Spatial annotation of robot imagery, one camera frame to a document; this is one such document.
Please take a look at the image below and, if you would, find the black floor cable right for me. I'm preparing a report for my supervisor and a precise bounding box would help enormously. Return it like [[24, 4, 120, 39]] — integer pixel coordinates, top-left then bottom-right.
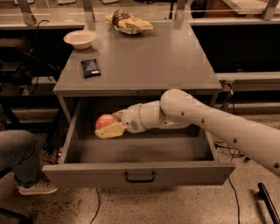
[[213, 84, 252, 224]]

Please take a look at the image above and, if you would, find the red apple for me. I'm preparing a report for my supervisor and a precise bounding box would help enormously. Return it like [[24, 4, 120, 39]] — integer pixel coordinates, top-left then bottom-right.
[[95, 114, 116, 130]]

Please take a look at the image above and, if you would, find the person's leg in jeans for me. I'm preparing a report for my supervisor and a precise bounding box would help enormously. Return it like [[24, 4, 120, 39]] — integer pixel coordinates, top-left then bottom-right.
[[0, 129, 41, 188]]

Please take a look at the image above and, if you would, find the dark machinery at left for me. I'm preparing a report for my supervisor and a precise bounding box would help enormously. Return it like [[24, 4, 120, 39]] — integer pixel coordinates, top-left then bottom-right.
[[0, 19, 62, 95]]

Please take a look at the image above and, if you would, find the black floor cable centre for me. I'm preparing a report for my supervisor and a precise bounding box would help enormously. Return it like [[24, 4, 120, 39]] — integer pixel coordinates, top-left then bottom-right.
[[88, 187, 102, 224]]

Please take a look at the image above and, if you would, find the black drawer handle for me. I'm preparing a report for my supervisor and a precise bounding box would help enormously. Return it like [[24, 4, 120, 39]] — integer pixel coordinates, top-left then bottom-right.
[[124, 171, 156, 184]]

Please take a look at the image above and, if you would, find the white sneaker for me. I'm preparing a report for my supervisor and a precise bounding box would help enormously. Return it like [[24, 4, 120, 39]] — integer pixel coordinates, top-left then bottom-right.
[[17, 179, 58, 196]]

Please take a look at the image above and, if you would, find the white bowl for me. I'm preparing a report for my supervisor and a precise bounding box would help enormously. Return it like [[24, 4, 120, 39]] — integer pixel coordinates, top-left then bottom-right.
[[64, 30, 96, 50]]

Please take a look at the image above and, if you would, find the crumpled chip bag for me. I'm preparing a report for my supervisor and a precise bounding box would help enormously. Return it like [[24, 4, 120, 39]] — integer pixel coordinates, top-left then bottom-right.
[[105, 9, 153, 35]]

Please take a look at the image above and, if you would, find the black pole on floor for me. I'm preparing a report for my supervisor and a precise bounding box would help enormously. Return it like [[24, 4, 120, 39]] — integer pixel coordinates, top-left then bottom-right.
[[257, 183, 280, 224]]

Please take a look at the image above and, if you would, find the black chair base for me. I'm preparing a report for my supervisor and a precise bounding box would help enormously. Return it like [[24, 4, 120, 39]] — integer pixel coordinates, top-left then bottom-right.
[[0, 168, 32, 224]]

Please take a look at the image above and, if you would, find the grey cabinet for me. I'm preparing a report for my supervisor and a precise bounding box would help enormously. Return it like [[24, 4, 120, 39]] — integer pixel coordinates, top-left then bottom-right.
[[54, 20, 221, 120]]

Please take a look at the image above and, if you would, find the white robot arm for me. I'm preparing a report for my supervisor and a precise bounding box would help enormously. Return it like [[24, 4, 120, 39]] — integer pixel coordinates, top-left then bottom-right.
[[94, 89, 280, 176]]

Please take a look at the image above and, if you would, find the open grey top drawer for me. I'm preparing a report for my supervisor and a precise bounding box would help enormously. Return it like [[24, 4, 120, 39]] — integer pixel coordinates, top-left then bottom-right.
[[43, 97, 235, 188]]

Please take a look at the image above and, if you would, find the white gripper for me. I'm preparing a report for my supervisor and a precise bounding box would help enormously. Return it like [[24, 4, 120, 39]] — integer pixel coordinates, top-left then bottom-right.
[[94, 104, 144, 139]]

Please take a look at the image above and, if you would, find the black floor cable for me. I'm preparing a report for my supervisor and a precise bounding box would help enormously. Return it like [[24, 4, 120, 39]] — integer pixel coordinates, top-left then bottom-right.
[[88, 187, 102, 224], [213, 84, 252, 224]]

